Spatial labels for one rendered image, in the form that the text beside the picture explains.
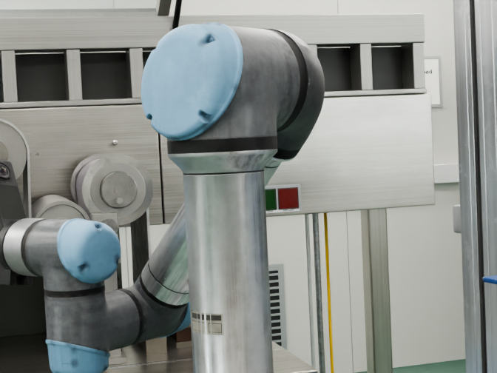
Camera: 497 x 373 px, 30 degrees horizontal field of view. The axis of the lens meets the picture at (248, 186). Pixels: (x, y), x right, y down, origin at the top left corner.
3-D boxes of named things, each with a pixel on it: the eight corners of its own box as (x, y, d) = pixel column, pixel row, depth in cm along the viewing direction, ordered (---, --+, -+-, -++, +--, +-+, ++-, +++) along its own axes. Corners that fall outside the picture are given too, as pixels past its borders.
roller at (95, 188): (92, 219, 191) (89, 163, 191) (79, 211, 216) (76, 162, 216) (147, 215, 195) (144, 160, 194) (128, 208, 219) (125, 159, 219)
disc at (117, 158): (83, 227, 191) (80, 155, 191) (83, 227, 192) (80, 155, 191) (154, 222, 195) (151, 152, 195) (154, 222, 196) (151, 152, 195)
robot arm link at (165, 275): (318, 14, 111) (144, 293, 135) (259, 7, 103) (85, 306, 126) (381, 74, 106) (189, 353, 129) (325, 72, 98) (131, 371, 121)
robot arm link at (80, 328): (143, 364, 120) (138, 279, 119) (75, 384, 111) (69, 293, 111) (103, 357, 125) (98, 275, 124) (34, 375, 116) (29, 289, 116)
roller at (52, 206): (33, 260, 189) (30, 202, 188) (27, 248, 213) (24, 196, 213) (92, 256, 192) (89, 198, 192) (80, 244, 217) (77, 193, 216)
